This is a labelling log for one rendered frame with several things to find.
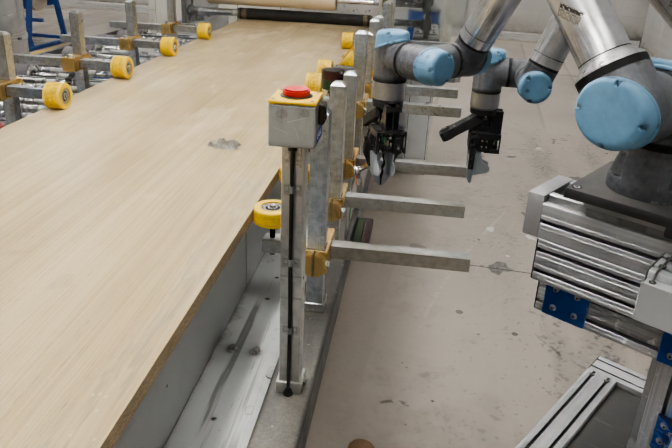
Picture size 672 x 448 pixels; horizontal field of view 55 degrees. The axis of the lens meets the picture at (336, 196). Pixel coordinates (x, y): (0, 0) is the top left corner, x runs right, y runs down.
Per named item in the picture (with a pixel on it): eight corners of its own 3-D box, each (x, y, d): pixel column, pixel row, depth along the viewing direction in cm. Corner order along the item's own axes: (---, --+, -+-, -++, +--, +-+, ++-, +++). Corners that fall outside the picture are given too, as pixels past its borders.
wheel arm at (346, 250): (467, 268, 137) (470, 250, 135) (468, 276, 134) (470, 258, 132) (265, 248, 141) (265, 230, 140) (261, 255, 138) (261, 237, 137)
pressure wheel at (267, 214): (276, 241, 145) (277, 194, 140) (298, 255, 139) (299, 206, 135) (246, 251, 140) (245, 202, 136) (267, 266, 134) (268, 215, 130)
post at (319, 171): (323, 321, 142) (332, 106, 123) (320, 330, 138) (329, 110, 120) (307, 319, 142) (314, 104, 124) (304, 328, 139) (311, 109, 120)
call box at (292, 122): (322, 140, 101) (323, 91, 98) (314, 155, 94) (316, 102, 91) (277, 137, 101) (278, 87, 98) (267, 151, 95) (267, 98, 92)
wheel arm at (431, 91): (456, 96, 224) (458, 86, 222) (457, 99, 220) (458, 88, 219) (313, 86, 229) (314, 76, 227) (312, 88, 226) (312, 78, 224)
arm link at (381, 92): (368, 77, 148) (402, 76, 150) (367, 96, 150) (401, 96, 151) (377, 84, 141) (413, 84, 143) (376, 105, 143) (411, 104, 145)
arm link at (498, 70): (511, 52, 162) (476, 50, 163) (505, 96, 166) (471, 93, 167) (508, 47, 169) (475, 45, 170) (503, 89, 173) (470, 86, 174)
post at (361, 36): (359, 182, 209) (368, 29, 191) (358, 185, 206) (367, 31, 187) (348, 181, 209) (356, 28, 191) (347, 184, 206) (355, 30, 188)
